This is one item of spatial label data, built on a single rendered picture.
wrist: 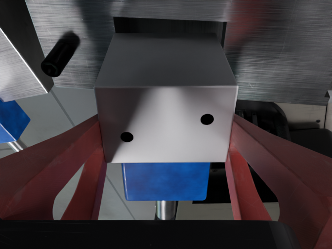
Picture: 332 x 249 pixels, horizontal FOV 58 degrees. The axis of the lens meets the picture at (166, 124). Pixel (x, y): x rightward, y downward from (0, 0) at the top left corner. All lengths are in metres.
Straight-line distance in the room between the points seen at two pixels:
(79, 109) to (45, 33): 1.36
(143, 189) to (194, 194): 0.03
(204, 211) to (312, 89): 0.38
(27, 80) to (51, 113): 1.37
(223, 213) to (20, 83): 0.38
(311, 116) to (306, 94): 0.87
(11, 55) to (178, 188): 0.15
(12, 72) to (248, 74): 0.17
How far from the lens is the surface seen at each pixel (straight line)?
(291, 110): 1.02
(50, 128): 1.71
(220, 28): 0.18
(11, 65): 0.25
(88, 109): 1.50
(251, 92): 0.17
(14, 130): 0.29
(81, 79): 0.18
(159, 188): 0.15
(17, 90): 0.26
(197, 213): 0.53
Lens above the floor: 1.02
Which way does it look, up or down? 45 degrees down
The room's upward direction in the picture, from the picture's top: 169 degrees counter-clockwise
